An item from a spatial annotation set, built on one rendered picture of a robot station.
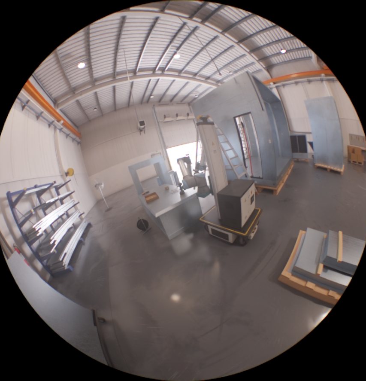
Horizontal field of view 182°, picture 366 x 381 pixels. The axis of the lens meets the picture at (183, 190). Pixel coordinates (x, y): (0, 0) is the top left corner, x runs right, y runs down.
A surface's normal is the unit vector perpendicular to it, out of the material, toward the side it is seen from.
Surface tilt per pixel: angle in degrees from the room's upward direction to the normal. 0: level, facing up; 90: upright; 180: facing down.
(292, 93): 90
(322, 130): 90
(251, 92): 90
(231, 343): 0
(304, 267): 0
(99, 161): 90
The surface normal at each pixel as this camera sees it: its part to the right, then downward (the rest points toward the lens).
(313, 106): -0.95, 0.31
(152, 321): -0.27, -0.91
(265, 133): -0.84, 0.38
